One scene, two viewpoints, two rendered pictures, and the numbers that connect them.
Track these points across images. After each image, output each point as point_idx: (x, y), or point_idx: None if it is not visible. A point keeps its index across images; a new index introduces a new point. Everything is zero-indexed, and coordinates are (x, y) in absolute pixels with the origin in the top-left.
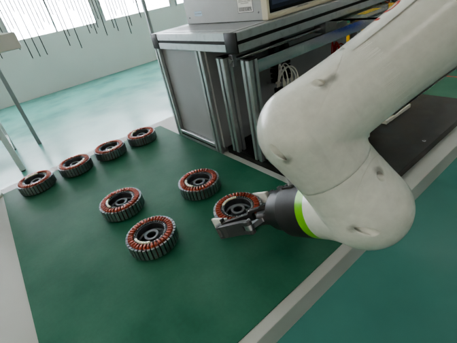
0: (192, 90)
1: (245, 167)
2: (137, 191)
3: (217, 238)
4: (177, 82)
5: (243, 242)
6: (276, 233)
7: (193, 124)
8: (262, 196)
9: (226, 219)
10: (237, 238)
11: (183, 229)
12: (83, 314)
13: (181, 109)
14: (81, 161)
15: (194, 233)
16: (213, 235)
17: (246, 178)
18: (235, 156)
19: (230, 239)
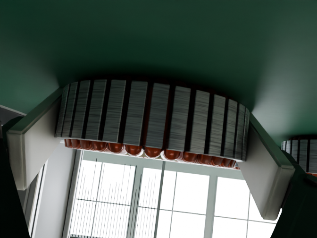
0: (44, 229)
1: (17, 109)
2: (237, 169)
3: (287, 109)
4: (57, 227)
5: (278, 79)
6: (105, 13)
7: (64, 158)
8: (41, 155)
9: (268, 216)
10: (260, 89)
11: (281, 131)
12: None
13: (69, 177)
14: (217, 167)
15: (288, 126)
16: (279, 114)
17: (35, 106)
18: (25, 114)
19: (276, 97)
